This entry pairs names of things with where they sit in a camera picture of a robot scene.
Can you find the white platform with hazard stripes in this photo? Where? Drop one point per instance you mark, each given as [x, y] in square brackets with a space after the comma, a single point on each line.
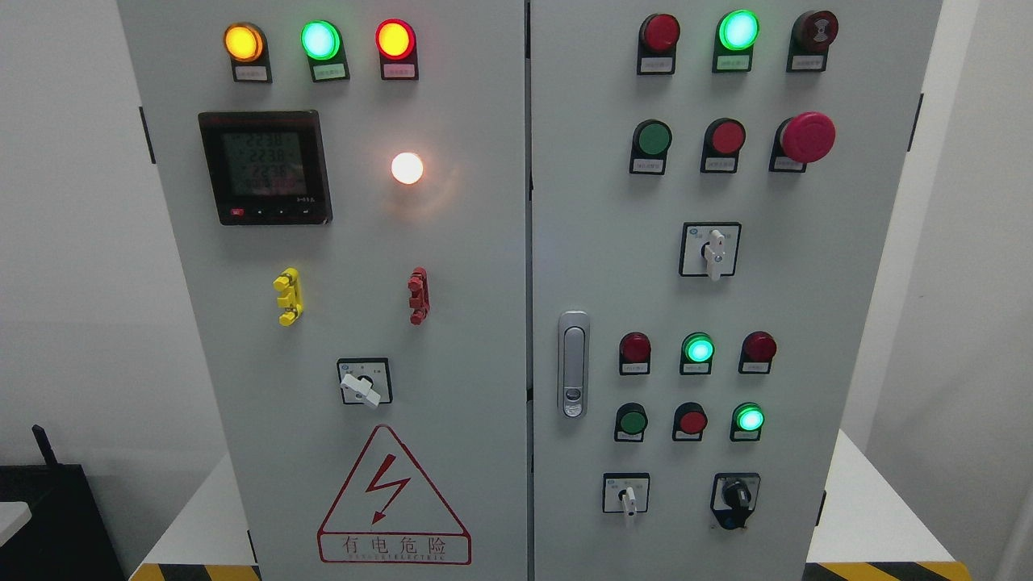
[866, 532]

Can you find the green lit lamp middle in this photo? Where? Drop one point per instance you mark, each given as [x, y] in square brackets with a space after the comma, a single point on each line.
[697, 354]

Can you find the grey right cabinet door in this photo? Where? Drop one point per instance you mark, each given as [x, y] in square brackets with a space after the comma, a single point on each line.
[609, 243]

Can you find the red lamp top right door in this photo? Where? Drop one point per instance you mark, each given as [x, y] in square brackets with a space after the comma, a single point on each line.
[657, 39]

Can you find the red electric hazard warning sticker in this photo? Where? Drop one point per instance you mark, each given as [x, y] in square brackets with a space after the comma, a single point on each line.
[389, 512]

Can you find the red lit indicator lamp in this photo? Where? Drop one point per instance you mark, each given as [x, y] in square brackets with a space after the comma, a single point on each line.
[397, 50]

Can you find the red terminal connector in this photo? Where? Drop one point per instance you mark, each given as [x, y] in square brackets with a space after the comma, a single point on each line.
[418, 286]

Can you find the dark red buzzer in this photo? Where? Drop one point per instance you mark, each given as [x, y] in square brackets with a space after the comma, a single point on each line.
[811, 37]

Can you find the grey cabinet door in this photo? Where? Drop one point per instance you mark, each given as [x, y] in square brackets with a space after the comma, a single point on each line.
[609, 243]
[459, 379]

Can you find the red emergency stop button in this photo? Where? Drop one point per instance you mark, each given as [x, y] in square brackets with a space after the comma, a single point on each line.
[800, 140]

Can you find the black digital power meter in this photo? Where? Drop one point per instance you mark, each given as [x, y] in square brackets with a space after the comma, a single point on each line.
[266, 167]

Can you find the yellow indicator lamp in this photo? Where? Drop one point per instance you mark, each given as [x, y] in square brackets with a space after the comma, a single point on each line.
[248, 52]

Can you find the red push button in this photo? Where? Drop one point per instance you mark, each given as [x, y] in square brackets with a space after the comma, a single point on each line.
[722, 142]
[690, 421]

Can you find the white rotary selector switch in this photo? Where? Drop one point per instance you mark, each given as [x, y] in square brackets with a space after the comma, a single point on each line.
[365, 381]
[626, 494]
[709, 249]

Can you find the green lit lamp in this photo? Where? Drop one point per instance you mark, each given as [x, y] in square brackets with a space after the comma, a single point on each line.
[697, 354]
[735, 36]

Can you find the red lamp middle right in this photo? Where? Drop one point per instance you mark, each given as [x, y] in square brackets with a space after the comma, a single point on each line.
[757, 353]

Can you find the green indicator lamp left door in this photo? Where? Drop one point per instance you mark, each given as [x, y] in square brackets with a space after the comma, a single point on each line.
[322, 44]

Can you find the green lit lamp top right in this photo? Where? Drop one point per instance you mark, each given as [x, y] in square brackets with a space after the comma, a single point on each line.
[735, 36]

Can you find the black box with antenna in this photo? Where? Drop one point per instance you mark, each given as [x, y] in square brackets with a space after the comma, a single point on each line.
[65, 537]

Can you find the yellow terminal connector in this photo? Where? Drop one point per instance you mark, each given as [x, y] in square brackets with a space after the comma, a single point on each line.
[290, 298]

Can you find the white rotary selector switch lower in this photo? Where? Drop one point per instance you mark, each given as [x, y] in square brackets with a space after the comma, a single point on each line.
[626, 494]

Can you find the white rotary selector switch upper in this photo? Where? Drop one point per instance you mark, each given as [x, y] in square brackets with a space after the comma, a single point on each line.
[709, 249]

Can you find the white rotary selector switch left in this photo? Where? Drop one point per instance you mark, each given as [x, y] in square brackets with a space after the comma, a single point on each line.
[365, 381]

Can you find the black key selector switch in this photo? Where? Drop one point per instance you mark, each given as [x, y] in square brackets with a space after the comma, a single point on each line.
[733, 498]

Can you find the green lit push button lower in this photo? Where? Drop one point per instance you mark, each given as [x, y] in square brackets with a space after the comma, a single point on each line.
[747, 421]

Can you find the silver swing door handle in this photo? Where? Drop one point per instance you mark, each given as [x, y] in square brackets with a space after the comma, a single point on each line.
[573, 352]

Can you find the white lit indicator lamp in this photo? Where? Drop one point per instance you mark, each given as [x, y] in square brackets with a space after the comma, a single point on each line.
[407, 168]

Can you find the red push button lower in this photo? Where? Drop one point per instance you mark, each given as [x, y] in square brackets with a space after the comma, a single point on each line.
[690, 421]

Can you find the red lamp middle left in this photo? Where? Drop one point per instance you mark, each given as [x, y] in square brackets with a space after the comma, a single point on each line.
[633, 354]

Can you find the grey left cabinet door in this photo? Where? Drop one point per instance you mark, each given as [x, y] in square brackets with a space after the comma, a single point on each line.
[459, 379]

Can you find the green push button upper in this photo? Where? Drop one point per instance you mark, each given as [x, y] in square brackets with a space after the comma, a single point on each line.
[649, 146]

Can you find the red push button upper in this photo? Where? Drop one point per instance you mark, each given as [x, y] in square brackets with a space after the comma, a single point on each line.
[722, 142]

